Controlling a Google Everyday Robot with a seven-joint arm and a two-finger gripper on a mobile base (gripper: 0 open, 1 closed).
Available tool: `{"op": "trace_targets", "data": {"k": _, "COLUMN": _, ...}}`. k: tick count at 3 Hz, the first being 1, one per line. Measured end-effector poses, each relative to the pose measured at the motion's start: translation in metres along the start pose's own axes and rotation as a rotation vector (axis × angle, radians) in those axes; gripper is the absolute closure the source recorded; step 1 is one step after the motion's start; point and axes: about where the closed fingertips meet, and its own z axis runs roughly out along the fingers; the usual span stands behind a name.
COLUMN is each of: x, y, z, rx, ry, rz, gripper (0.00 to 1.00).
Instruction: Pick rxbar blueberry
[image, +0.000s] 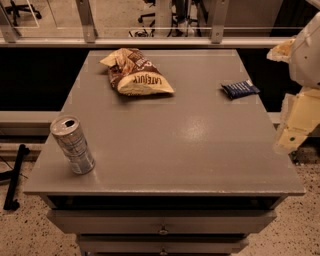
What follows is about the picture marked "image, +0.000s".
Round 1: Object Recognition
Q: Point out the grey drawer cabinet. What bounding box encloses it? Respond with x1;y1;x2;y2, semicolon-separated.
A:
23;49;306;256

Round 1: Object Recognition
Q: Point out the black office chair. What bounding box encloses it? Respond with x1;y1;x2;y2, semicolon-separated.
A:
5;0;42;26

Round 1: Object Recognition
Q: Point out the drawer with knob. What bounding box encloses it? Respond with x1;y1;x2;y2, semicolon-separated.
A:
77;235;248;255
47;210;276;235

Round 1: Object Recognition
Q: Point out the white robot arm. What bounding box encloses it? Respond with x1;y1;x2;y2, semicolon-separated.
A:
267;13;320;154

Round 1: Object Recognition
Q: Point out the brown chip bag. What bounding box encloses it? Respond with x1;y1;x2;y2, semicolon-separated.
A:
100;48;174;96

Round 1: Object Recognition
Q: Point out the dark office chair base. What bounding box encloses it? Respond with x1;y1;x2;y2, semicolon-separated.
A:
129;0;156;38

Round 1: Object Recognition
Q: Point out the top drawer with knob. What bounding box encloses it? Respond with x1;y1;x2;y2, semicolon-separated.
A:
47;210;276;235

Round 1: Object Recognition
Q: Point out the blue rxbar blueberry bar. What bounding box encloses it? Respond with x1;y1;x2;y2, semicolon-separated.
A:
221;80;260;100

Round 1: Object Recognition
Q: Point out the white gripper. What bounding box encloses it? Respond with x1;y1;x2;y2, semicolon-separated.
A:
267;38;320;154

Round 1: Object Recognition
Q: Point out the silver drink can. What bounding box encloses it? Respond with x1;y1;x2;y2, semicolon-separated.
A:
50;115;95;175

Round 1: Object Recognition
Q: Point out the black stand leg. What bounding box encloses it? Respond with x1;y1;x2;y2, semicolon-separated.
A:
3;144;30;210

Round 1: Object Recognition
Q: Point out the metal railing frame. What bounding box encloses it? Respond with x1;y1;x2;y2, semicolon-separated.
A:
0;0;301;48

